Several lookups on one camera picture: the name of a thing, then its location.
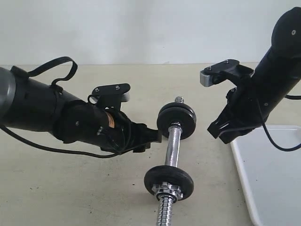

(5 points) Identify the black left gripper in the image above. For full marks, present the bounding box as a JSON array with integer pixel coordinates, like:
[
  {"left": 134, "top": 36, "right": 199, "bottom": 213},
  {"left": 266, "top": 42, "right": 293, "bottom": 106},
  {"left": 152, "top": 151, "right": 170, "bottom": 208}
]
[{"left": 96, "top": 110, "right": 162, "bottom": 153}]

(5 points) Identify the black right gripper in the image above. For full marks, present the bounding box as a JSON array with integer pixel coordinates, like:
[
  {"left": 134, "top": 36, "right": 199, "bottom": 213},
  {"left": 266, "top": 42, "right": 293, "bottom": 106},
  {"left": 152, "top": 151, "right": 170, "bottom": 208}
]
[{"left": 207, "top": 87, "right": 266, "bottom": 144}]

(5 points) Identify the chrome threaded dumbbell bar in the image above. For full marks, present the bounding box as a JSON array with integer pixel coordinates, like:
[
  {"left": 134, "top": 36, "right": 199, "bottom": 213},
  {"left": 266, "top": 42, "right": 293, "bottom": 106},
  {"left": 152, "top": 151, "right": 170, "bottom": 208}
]
[{"left": 156, "top": 95, "right": 186, "bottom": 226}]

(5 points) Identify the black weight plate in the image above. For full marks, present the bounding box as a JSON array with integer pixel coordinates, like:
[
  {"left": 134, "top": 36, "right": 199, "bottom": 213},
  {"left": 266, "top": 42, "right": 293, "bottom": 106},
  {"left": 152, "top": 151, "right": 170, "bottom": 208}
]
[
  {"left": 144, "top": 165, "right": 194, "bottom": 200},
  {"left": 159, "top": 102, "right": 195, "bottom": 113}
]

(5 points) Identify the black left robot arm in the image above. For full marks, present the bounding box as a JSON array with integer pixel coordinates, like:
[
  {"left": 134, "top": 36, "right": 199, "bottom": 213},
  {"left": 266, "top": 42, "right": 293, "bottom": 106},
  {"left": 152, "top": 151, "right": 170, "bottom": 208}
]
[{"left": 0, "top": 67, "right": 162, "bottom": 154}]

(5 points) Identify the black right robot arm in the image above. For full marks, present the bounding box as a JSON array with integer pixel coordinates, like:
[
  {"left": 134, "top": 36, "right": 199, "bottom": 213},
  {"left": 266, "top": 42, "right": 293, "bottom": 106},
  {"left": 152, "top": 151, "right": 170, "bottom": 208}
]
[{"left": 201, "top": 7, "right": 301, "bottom": 144}]

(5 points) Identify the black weight plate far end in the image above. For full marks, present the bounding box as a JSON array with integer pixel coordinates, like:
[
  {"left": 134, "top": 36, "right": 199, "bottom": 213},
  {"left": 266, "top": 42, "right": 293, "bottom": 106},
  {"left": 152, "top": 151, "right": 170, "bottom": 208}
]
[{"left": 157, "top": 107, "right": 197, "bottom": 139}]

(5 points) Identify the chrome star collar nut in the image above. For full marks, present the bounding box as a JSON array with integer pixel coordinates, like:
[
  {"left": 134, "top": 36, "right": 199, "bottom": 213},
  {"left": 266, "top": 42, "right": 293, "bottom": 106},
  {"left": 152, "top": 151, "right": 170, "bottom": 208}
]
[{"left": 151, "top": 183, "right": 183, "bottom": 200}]

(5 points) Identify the white rectangular tray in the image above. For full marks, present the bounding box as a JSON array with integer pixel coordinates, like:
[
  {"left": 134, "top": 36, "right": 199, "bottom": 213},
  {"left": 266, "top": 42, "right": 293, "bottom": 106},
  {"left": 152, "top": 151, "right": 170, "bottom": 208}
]
[{"left": 230, "top": 128, "right": 301, "bottom": 226}]

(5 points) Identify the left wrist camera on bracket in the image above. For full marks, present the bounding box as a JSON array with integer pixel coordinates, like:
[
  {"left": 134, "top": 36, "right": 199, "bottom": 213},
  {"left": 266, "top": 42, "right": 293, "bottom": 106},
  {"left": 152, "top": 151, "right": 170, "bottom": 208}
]
[{"left": 87, "top": 83, "right": 131, "bottom": 110}]

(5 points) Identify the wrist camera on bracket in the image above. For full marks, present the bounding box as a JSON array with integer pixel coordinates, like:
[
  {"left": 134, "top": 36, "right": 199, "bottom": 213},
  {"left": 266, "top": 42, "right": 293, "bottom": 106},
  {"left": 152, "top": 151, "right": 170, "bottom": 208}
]
[
  {"left": 87, "top": 83, "right": 131, "bottom": 110},
  {"left": 199, "top": 59, "right": 254, "bottom": 87}
]

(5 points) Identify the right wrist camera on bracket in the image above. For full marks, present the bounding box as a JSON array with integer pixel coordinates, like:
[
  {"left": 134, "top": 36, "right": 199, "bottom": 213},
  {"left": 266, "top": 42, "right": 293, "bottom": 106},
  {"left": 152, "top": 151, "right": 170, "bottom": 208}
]
[{"left": 199, "top": 59, "right": 254, "bottom": 87}]

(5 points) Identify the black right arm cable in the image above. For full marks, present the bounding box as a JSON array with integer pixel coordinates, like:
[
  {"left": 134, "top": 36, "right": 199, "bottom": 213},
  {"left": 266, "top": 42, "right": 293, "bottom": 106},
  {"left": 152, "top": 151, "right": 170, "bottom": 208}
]
[{"left": 256, "top": 94, "right": 301, "bottom": 153}]

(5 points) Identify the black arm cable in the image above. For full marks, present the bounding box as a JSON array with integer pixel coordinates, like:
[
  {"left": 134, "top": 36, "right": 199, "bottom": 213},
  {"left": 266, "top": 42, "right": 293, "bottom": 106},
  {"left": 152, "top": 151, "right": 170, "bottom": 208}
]
[
  {"left": 256, "top": 94, "right": 301, "bottom": 153},
  {"left": 0, "top": 56, "right": 127, "bottom": 159}
]

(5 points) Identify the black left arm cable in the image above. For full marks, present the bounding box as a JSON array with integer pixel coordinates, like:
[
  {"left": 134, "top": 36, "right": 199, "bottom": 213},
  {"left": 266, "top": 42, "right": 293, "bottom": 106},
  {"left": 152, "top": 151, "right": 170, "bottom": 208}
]
[{"left": 0, "top": 56, "right": 127, "bottom": 159}]

